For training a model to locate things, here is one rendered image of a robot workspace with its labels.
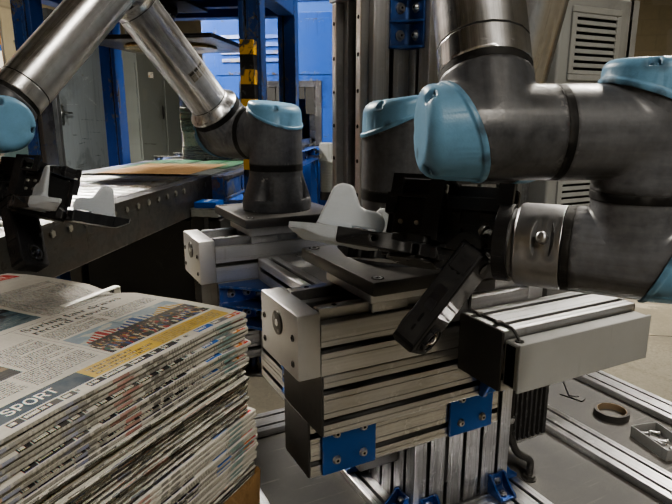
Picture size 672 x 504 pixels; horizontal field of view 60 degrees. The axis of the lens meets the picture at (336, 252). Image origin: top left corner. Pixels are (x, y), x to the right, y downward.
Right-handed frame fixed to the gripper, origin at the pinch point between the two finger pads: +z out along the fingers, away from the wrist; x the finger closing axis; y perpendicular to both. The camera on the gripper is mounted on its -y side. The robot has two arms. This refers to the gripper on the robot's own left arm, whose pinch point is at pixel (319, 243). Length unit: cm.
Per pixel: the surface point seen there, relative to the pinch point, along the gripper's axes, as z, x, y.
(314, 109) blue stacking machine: 194, -306, 142
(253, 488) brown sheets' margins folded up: 3.4, -1.6, -26.8
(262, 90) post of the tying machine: 95, -110, 68
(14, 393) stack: 7.7, 25.7, -16.6
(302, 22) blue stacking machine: 202, -280, 198
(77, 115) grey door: 567, -390, 172
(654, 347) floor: -42, -247, 4
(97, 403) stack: 3.7, 21.8, -16.6
